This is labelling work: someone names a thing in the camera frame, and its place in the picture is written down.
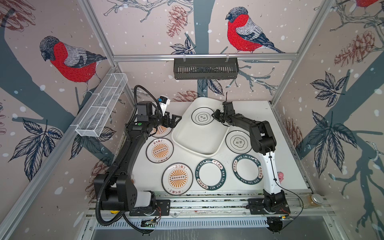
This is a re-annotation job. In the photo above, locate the white flower plate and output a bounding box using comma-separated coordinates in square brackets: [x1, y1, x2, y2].
[226, 131, 252, 154]
[191, 107, 214, 126]

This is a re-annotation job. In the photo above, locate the green rim plate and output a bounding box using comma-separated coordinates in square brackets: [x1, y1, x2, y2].
[195, 159, 227, 191]
[232, 154, 263, 185]

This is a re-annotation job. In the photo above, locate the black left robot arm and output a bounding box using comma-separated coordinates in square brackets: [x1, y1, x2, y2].
[94, 96, 181, 213]

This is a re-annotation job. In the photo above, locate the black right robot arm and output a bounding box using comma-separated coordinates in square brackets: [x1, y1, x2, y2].
[212, 101, 287, 213]

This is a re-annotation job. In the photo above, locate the white plastic bin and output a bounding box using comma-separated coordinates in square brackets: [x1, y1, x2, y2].
[172, 97, 229, 158]

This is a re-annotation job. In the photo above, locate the orange sunburst plate back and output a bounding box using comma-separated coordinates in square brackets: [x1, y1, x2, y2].
[150, 126, 172, 138]

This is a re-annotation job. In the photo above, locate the orange sunburst plate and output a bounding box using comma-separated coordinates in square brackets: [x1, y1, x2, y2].
[150, 126, 172, 138]
[146, 138, 174, 164]
[162, 163, 194, 196]

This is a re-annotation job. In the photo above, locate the orange sunburst plate middle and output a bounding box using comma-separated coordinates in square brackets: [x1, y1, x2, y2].
[146, 138, 174, 164]

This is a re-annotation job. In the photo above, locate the orange sunburst plate front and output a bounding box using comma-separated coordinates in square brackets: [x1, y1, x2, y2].
[162, 163, 194, 196]

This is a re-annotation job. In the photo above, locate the pink bear toy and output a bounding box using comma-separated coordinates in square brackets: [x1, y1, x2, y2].
[278, 172, 284, 183]

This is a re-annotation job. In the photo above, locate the small glass jar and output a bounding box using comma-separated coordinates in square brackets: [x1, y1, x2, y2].
[304, 194, 324, 209]

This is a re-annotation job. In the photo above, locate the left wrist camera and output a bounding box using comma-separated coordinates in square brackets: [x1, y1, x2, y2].
[158, 96, 171, 114]

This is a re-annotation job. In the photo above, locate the black hanging wire basket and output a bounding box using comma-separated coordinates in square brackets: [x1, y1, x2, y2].
[174, 58, 239, 80]

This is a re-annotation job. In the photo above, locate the white mesh wall shelf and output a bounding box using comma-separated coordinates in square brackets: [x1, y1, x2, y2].
[76, 73, 128, 138]

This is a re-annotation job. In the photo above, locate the aluminium frame crossbar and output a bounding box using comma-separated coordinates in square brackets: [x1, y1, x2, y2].
[113, 53, 299, 63]

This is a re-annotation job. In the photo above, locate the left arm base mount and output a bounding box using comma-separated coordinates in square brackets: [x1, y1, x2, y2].
[129, 200, 171, 217]

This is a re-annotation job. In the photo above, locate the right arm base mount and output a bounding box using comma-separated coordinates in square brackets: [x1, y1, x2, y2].
[246, 199, 291, 215]

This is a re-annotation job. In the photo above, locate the black corrugated cable hose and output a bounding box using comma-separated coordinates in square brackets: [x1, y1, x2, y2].
[94, 143, 136, 227]

